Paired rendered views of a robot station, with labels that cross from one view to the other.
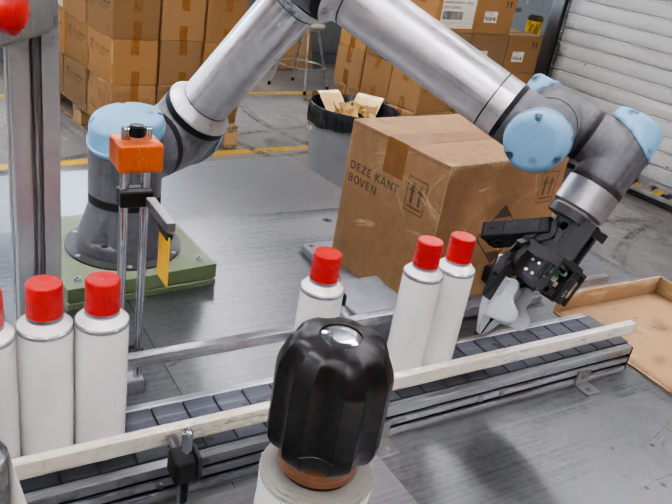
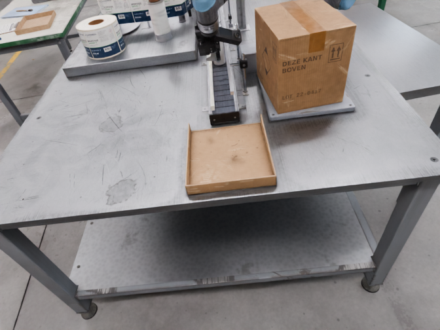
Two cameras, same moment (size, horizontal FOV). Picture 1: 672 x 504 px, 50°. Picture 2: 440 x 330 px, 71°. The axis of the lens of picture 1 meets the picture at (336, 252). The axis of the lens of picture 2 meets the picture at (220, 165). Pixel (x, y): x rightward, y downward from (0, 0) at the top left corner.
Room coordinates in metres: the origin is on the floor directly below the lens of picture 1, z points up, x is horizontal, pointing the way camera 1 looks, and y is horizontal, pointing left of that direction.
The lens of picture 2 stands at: (1.60, -1.21, 1.51)
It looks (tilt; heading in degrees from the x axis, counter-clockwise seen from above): 44 degrees down; 129
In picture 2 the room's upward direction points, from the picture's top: 10 degrees counter-clockwise
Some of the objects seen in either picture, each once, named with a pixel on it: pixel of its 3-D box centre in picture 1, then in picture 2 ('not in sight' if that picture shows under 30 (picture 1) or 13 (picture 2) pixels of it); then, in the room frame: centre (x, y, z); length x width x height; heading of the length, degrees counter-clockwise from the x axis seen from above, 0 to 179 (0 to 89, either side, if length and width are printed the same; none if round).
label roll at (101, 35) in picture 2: not in sight; (101, 36); (0.19, -0.23, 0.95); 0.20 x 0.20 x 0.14
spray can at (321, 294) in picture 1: (315, 328); not in sight; (0.73, 0.01, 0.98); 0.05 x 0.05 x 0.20
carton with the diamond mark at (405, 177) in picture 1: (445, 207); (298, 54); (1.22, -0.18, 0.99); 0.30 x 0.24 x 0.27; 131
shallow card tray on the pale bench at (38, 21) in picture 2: not in sight; (36, 21); (-0.95, 0.06, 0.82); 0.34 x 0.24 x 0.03; 136
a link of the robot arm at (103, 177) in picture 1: (128, 150); not in sight; (1.09, 0.36, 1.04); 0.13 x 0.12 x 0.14; 161
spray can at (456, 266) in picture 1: (446, 304); (217, 40); (0.85, -0.16, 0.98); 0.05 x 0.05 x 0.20
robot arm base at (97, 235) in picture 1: (124, 217); not in sight; (1.08, 0.36, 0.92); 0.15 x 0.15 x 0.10
